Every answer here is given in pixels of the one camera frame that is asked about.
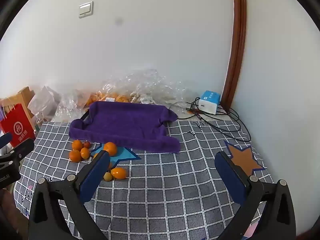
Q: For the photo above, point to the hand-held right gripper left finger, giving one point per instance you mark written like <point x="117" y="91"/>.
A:
<point x="96" y="172"/>

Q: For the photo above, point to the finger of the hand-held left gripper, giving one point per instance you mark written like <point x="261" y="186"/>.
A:
<point x="23" y="148"/>
<point x="6" y="139"/>

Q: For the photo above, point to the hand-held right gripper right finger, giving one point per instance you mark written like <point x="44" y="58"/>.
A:
<point x="226" y="172"/>

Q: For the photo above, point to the small yellowish fruit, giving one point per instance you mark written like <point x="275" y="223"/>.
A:
<point x="108" y="176"/>

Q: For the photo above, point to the large orange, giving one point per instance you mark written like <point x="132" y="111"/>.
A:
<point x="110" y="148"/>

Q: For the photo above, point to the small red fruit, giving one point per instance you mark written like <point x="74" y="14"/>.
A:
<point x="86" y="144"/>

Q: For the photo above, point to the purple towel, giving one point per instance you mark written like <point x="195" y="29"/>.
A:
<point x="125" y="122"/>

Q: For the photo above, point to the red paper bag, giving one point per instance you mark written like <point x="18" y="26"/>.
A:
<point x="17" y="127"/>

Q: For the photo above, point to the purple paper bag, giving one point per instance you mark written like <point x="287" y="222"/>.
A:
<point x="2" y="113"/>

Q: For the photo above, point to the white plastic bag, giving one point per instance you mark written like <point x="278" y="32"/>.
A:
<point x="45" y="100"/>

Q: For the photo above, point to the grey checkered blanket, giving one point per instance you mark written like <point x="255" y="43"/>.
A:
<point x="162" y="180"/>

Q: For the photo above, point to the white and blue box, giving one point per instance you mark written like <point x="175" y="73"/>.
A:
<point x="208" y="105"/>

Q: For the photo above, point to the pile of bagged oranges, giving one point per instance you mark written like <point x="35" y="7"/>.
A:
<point x="112" y="97"/>

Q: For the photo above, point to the large crumpled clear plastic bag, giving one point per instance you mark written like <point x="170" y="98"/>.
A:
<point x="150" y="85"/>

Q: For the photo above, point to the brown wooden door frame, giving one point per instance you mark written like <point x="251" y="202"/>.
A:
<point x="237" y="42"/>

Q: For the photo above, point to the white light switch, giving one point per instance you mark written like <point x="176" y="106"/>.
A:
<point x="86" y="9"/>

